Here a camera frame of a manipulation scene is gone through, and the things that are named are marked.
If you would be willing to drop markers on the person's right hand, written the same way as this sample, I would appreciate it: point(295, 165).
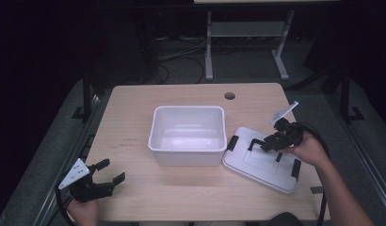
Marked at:
point(307, 150)

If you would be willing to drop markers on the aluminium floor rail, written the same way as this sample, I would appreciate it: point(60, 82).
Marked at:
point(67, 157)
point(360, 150)

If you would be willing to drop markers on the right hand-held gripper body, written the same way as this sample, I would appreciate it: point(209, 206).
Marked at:
point(288, 132)

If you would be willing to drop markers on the black upright stand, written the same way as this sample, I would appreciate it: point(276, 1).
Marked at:
point(86, 97)
point(346, 94)

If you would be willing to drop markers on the grey metal table frame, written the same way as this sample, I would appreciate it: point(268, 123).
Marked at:
point(244, 29)

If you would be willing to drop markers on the person's left hand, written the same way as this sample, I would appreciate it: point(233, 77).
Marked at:
point(83, 212)

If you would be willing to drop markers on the black tape strip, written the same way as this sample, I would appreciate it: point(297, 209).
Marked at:
point(316, 190)

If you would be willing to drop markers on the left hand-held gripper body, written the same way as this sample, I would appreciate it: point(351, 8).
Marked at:
point(84, 186)

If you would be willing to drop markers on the black round object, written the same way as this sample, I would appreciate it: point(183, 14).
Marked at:
point(286, 219)

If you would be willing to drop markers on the white plastic storage box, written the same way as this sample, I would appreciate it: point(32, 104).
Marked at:
point(188, 138)

